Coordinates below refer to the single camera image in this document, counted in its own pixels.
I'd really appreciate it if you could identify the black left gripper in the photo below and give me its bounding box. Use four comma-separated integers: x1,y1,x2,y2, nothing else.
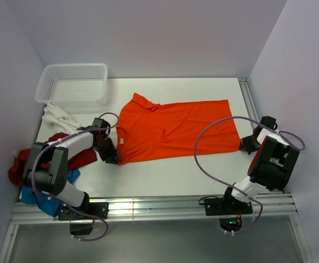
93,137,121,164

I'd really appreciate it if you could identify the orange t shirt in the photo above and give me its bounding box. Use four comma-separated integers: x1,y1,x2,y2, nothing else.
116,93,240,165

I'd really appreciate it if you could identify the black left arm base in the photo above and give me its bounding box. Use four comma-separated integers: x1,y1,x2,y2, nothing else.
58,202,109,236

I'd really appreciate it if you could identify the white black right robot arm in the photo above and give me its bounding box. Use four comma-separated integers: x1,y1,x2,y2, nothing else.
221,116,300,214

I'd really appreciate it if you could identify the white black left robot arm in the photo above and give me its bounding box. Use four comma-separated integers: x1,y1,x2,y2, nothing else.
22,117,120,219

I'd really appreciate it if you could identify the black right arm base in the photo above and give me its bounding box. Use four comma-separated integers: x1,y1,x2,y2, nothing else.
198,196,253,232

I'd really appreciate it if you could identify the white t shirt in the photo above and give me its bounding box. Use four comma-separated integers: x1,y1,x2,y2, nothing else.
42,103,82,134

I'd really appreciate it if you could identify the white plastic mesh basket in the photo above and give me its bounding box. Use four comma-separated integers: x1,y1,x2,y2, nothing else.
35,63,108,108

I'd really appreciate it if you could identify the blue t shirt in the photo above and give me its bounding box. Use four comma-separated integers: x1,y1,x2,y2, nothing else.
21,168,81,218

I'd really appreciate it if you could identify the dark red t shirt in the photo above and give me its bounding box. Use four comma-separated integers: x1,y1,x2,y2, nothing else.
8,148,97,186

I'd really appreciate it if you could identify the aluminium right side rail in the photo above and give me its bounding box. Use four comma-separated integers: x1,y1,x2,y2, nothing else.
237,77,314,263

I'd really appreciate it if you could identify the aluminium rail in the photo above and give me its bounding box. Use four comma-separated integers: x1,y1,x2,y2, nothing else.
9,193,298,225
237,77,314,263

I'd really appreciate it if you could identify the aluminium front rail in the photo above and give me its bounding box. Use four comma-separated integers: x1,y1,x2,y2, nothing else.
9,193,298,225

